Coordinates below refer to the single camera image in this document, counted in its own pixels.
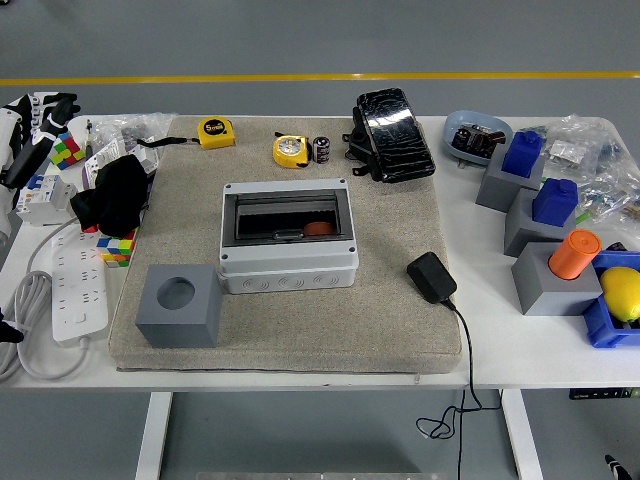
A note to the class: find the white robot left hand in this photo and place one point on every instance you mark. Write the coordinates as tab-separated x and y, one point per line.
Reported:
6	135

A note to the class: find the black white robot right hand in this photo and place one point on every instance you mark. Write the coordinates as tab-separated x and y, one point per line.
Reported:
620	471

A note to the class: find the smoky transparent box lid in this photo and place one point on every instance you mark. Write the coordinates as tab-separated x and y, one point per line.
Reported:
260	240

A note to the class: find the grey plastic junction box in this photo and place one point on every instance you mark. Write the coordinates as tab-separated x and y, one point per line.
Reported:
295	280

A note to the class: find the orange cylinder battery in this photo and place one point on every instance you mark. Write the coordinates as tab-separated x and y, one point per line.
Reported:
317	229
575	255

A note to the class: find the large colourful puzzle cube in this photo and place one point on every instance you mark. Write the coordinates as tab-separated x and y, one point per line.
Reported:
70	152

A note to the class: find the white circuit breaker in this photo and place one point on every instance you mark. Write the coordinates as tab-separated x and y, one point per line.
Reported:
47	200

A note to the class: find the black table control panel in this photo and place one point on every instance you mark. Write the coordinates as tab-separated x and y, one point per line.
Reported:
600	393

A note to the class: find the thin dark pen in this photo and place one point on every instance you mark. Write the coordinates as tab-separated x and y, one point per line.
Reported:
89	137

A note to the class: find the white packaged card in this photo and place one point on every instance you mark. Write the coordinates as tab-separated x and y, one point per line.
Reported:
102	157

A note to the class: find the black cloth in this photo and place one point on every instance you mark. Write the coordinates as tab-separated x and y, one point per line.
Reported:
117	192

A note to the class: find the clear bag of metal parts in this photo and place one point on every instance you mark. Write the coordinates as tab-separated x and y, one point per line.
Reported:
135	127

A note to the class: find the blue plastic bin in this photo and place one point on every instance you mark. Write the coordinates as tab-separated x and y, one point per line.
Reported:
605	330

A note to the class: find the small white electrical module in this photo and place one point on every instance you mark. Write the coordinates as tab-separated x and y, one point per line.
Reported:
149	160

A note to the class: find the small colourful puzzle cube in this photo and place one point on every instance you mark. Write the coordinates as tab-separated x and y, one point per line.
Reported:
116	247

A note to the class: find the white table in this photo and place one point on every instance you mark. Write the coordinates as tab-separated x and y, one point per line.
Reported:
500	350

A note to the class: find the white power strip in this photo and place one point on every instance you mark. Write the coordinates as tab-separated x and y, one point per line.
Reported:
80	295

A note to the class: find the yellow lemon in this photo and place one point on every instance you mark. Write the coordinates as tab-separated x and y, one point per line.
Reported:
622	292

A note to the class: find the grey block holder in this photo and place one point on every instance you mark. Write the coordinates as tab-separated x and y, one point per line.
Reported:
520	235
495	192
550	297

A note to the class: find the square yellow tape measure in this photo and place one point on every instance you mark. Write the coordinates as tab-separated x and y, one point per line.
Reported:
216	134

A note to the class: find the small black part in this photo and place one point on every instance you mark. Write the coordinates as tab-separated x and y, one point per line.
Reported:
618	247

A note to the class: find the grey block with round hole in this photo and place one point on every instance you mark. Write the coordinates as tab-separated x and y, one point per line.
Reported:
180	325

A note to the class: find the black power adapter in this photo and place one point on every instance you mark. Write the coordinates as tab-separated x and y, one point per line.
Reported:
431	277

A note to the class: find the blue plastic block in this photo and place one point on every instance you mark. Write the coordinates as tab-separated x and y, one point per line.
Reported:
554	202
522	155

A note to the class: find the round yellow tape measure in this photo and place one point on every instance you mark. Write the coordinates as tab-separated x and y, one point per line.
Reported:
291	150

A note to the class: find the clear bags of small parts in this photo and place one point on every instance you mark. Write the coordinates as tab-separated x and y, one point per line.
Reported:
610	175

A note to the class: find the small black cylinder capacitor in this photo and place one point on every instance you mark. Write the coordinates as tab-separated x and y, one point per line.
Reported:
321	149

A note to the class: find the small bag of white parts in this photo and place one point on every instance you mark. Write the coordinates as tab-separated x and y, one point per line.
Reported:
565	150

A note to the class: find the beige fabric mat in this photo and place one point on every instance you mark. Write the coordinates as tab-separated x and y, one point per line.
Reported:
320	325

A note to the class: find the dark electronic components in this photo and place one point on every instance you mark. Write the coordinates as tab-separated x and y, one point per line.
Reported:
477	140

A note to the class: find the light blue dish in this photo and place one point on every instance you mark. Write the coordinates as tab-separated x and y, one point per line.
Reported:
452	137

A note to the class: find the black foot pedal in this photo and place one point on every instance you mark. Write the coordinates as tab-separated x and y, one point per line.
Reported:
400	140

